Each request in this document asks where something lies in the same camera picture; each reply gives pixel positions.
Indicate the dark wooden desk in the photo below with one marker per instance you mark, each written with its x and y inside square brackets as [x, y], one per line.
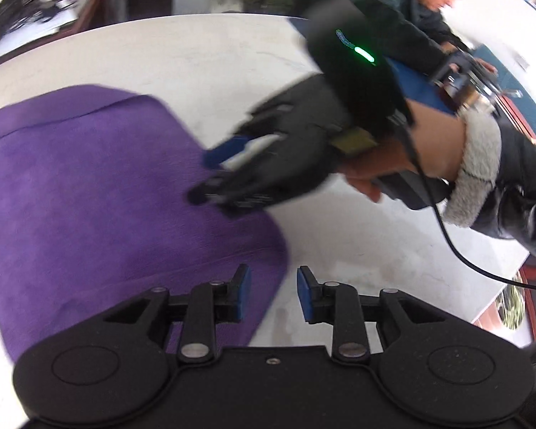
[94, 4]

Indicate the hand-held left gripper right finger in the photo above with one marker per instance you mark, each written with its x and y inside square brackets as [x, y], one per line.
[303, 295]

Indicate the red-brown wooden furniture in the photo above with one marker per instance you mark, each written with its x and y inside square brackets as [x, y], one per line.
[529, 304]

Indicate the blue table mat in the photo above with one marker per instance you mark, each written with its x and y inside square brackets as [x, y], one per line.
[413, 85]

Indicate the black-framed glass container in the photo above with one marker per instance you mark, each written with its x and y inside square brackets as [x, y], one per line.
[455, 82]

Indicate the person's right forearm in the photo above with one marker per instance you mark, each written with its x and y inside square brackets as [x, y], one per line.
[518, 178]

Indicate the person's right hand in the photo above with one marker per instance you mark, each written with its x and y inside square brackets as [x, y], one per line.
[433, 143]

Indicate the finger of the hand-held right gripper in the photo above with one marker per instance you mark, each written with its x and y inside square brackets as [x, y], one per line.
[225, 152]
[232, 196]

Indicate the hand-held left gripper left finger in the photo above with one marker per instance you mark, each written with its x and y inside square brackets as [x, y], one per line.
[246, 295]

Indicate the purple towel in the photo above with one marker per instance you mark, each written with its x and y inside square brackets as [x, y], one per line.
[94, 196]

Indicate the white papers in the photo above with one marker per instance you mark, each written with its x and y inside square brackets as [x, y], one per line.
[35, 22]

